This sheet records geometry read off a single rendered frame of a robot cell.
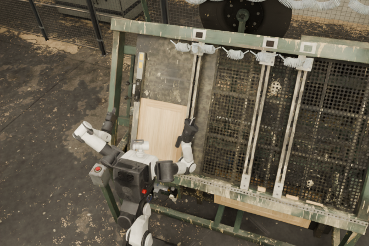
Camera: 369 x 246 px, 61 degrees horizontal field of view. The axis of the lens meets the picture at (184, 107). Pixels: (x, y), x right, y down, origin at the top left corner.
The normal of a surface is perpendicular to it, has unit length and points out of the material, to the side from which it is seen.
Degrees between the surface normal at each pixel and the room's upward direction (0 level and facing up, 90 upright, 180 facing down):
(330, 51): 58
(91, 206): 0
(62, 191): 0
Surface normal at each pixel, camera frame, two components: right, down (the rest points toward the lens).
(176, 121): -0.31, 0.17
